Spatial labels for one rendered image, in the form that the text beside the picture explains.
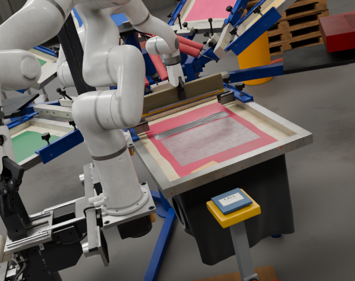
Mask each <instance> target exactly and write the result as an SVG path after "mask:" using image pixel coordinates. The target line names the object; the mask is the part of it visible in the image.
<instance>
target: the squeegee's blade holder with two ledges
mask: <svg viewBox="0 0 355 281"><path fill-rule="evenodd" d="M218 91H219V89H215V90H211V91H208V92H206V93H202V94H199V95H196V96H192V97H190V98H186V99H185V100H181V101H177V102H174V103H171V104H168V105H164V106H161V107H158V108H155V109H152V110H149V111H148V113H149V114H150V113H153V112H156V111H159V110H162V109H165V108H168V107H171V106H174V105H178V104H181V103H184V102H186V101H190V100H193V99H196V98H199V97H202V96H206V95H209V94H212V93H215V92H218Z"/></svg>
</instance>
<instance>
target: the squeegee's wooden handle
mask: <svg viewBox="0 0 355 281"><path fill-rule="evenodd" d="M184 89H185V94H186V98H190V97H192V96H196V95H199V94H202V93H206V92H208V91H211V90H215V89H219V90H221V89H224V85H223V80H222V74H221V73H219V72H218V73H216V74H212V75H209V76H205V77H202V78H200V79H196V80H193V81H189V82H187V83H185V84H184ZM177 101H180V99H179V95H178V88H177V87H174V86H173V87H170V88H167V89H164V90H160V91H157V92H154V93H151V94H148V95H144V100H143V112H142V115H143V114H146V113H148V111H149V110H152V109H155V108H158V107H161V106H164V105H168V104H171V103H174V102H177Z"/></svg>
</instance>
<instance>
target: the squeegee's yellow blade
mask: <svg viewBox="0 0 355 281"><path fill-rule="evenodd" d="M222 91H224V89H221V90H219V91H218V92H215V93H212V94H209V95H206V96H210V95H213V94H216V93H219V92H222ZM206 96H202V97H199V98H196V99H193V100H190V101H186V102H184V103H181V104H185V103H188V102H191V101H194V100H197V99H200V98H204V97H206ZM181 104H178V105H181ZM178 105H174V106H171V107H168V108H165V109H162V110H159V111H156V112H153V113H157V112H160V111H163V110H166V109H169V108H173V107H175V106H178ZM153 113H150V114H153ZM150 114H149V113H146V114H143V115H142V117H145V116H147V115H150Z"/></svg>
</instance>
